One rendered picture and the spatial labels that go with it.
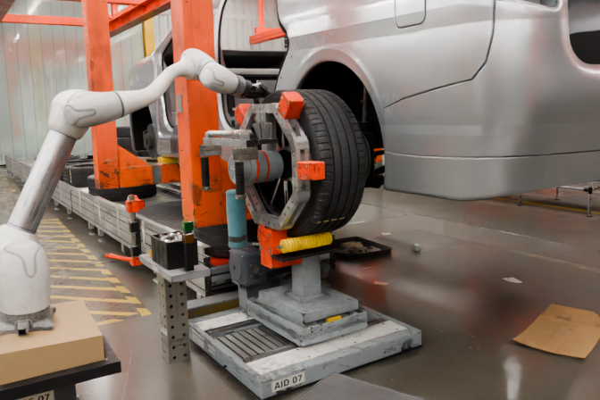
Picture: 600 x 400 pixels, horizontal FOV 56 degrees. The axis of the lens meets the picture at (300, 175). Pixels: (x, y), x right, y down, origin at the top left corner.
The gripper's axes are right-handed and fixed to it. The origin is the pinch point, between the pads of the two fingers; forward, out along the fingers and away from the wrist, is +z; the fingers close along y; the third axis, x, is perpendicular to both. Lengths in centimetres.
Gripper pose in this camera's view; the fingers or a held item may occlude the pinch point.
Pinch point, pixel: (267, 95)
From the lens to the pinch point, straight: 265.9
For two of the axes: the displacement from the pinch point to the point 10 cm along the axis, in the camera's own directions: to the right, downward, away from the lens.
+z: 5.6, 0.8, 8.2
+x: -2.8, -9.2, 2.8
